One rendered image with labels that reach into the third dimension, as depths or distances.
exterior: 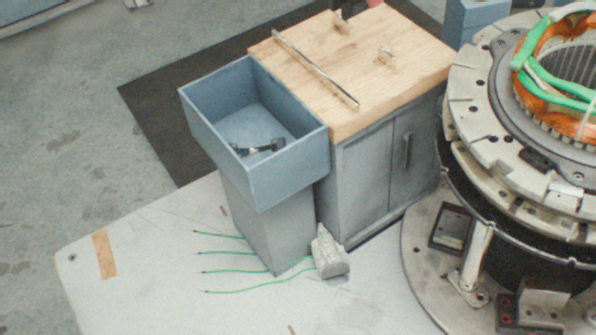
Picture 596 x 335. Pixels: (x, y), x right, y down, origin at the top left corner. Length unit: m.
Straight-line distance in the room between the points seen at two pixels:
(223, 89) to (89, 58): 1.96
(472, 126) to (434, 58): 0.15
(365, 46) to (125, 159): 1.54
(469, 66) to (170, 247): 0.53
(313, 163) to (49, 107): 1.94
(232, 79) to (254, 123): 0.07
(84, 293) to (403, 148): 0.52
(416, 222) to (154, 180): 1.34
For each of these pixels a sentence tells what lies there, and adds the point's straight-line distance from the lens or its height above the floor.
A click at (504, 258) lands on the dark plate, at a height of 0.78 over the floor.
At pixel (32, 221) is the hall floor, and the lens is 2.16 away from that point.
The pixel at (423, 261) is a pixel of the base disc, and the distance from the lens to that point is 0.86.
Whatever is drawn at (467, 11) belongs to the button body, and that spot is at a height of 1.03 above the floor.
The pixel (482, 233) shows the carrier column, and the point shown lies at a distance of 0.72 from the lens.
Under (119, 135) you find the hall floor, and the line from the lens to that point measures 2.29.
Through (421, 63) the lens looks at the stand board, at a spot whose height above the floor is 1.06.
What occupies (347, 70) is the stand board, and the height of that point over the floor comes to 1.06.
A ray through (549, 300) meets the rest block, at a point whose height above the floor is 0.85.
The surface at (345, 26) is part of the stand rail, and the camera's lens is 0.77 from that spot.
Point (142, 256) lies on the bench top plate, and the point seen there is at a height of 0.78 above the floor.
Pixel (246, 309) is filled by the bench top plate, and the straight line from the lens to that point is 0.86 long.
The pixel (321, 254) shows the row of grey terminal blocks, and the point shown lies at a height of 0.82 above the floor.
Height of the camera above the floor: 1.54
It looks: 50 degrees down
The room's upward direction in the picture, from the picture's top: 7 degrees counter-clockwise
